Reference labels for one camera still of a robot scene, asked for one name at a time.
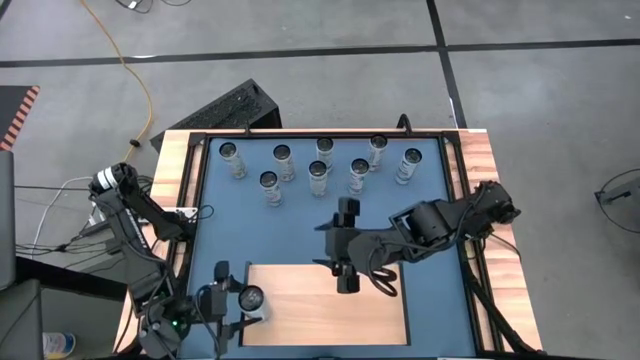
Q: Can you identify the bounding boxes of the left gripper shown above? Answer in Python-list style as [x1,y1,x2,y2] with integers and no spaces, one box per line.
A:
[198,260,265,354]

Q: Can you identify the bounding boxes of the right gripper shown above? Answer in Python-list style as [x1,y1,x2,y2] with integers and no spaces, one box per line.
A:
[311,196,362,295]

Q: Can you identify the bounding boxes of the white Celsius beverage can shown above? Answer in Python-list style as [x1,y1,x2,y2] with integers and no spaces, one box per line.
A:
[237,284,268,323]

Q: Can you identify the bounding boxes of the clear tube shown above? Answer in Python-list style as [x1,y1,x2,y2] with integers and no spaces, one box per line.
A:
[393,147,424,186]
[258,170,284,207]
[272,143,297,183]
[367,133,389,173]
[315,136,336,175]

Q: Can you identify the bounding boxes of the blue table mat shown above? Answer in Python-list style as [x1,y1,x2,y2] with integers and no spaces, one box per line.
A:
[176,136,477,359]

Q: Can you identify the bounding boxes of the light wooden board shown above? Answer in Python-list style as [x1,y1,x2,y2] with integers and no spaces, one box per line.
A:
[238,259,412,348]

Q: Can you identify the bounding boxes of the white Celsius Peach Vibe can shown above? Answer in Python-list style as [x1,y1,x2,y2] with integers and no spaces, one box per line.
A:
[347,157,371,196]

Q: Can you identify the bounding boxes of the white blue yellow bottle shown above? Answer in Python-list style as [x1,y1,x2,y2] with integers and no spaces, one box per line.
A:
[42,331,77,360]

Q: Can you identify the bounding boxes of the grey cabinet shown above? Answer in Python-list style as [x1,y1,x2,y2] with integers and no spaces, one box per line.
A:
[0,150,17,292]

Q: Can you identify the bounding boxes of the black mat with hazard stripes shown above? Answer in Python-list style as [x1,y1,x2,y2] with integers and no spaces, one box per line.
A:
[0,84,41,152]

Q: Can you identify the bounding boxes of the white cable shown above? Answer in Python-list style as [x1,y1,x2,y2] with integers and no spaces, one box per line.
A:
[31,174,95,251]

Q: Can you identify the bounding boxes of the yellow cable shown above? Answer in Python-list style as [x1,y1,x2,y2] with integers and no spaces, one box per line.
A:
[79,0,154,166]

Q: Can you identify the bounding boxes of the black floor cable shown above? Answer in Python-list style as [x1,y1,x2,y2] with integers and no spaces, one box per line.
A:
[114,0,194,15]

